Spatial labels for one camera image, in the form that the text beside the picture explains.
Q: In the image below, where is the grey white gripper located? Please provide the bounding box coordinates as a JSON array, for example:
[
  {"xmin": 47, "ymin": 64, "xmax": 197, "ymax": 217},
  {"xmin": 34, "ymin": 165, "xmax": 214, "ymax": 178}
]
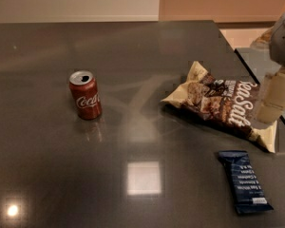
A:
[{"xmin": 255, "ymin": 11, "xmax": 285, "ymax": 124}]

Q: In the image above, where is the dark blue snack bar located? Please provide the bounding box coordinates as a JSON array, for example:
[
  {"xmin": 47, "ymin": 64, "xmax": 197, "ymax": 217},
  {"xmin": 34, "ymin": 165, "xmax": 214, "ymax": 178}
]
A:
[{"xmin": 218, "ymin": 150, "xmax": 273, "ymax": 215}]

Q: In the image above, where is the red coca-cola can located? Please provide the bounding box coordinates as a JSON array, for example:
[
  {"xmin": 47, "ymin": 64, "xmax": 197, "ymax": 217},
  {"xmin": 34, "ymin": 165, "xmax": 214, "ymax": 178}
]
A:
[{"xmin": 69, "ymin": 70, "xmax": 102, "ymax": 120}]

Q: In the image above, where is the brown sea salt chip bag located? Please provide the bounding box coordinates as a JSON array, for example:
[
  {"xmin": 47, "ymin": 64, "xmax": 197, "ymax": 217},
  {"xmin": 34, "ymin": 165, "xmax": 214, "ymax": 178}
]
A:
[{"xmin": 162, "ymin": 61, "xmax": 277, "ymax": 153}]

